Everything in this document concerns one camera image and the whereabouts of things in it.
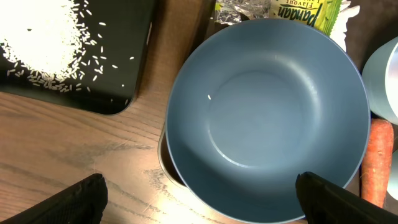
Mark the black waste tray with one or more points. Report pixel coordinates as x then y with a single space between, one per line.
111 62

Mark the yellow green pandan packet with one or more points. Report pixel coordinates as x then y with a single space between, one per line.
319 14

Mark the orange carrot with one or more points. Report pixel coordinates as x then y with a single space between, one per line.
376 165

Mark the light blue bowl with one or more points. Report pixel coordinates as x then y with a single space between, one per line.
380 78

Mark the white rice pile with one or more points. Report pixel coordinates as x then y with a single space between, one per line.
43 36

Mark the silver foil wrapper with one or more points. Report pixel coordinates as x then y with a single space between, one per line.
235 11

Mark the white crumpled tissue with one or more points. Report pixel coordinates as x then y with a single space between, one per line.
338 32

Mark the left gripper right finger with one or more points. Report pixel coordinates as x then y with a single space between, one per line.
324 202

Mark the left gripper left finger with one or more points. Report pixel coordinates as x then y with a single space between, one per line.
81 203

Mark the light blue cup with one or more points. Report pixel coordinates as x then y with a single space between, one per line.
392 187

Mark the dark blue plate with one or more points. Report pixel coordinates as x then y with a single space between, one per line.
257 104

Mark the brown serving tray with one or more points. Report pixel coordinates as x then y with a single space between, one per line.
364 37

